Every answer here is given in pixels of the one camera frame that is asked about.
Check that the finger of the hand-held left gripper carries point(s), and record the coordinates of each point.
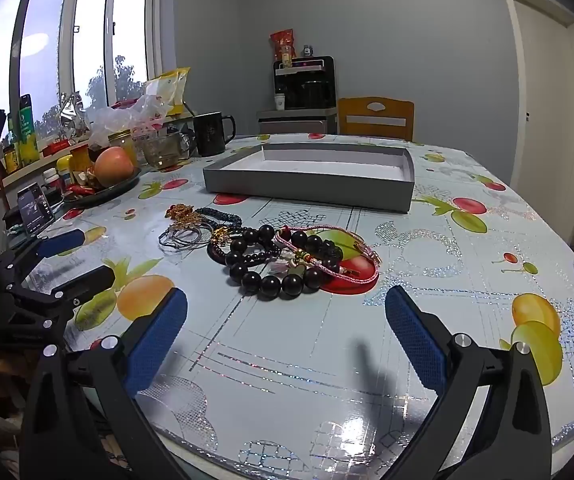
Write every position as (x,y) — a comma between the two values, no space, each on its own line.
(87,280)
(62,242)

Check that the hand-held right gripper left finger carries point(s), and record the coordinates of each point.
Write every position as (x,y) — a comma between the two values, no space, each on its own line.
(159,340)

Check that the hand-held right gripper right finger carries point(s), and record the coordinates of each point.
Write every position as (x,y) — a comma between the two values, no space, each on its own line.
(414,340)

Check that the grey shallow tray box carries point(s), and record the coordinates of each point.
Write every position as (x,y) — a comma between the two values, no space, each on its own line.
(307,187)

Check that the phone on stand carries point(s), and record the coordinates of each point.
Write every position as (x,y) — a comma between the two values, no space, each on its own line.
(36,209)

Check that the dark plate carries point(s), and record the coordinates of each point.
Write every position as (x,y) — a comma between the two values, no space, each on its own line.
(102,194)

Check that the yellow jar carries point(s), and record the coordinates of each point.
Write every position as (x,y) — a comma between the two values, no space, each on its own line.
(64,165)

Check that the grapefruit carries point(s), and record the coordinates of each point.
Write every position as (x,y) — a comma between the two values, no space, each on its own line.
(113,166)

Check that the red tin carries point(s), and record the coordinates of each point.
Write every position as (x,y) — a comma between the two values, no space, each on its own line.
(57,147)

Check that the silver bangle rings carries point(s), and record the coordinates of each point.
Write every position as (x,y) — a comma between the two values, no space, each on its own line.
(187,237)

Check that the fruit print tablecloth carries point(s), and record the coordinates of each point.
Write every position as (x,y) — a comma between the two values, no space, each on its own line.
(267,360)

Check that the glass jar with gold lid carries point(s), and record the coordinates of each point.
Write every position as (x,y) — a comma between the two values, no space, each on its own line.
(121,146)

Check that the green spray can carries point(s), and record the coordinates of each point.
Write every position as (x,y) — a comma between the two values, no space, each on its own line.
(28,130)

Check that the silver foil bag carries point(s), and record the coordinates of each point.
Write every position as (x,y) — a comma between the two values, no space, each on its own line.
(72,115)

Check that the glass jug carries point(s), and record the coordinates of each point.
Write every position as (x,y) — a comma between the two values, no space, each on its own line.
(162,152)

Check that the clear plastic bag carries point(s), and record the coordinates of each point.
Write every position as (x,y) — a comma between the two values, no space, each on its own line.
(112,117)

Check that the yellow food bag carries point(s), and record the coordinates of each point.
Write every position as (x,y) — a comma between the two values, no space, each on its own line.
(162,92)
(184,87)

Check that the black mug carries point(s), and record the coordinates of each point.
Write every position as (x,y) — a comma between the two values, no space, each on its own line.
(209,135)

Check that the window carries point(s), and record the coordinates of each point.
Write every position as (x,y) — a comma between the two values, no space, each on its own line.
(87,35)

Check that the wooden chair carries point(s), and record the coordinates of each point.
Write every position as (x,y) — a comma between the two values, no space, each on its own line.
(374,120)

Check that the white paper cup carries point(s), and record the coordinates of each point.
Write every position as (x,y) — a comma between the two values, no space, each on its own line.
(280,102)

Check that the white door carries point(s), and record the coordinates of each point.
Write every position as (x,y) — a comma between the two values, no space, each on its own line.
(547,110)

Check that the red snack bag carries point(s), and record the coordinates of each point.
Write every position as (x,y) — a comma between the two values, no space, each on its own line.
(282,40)

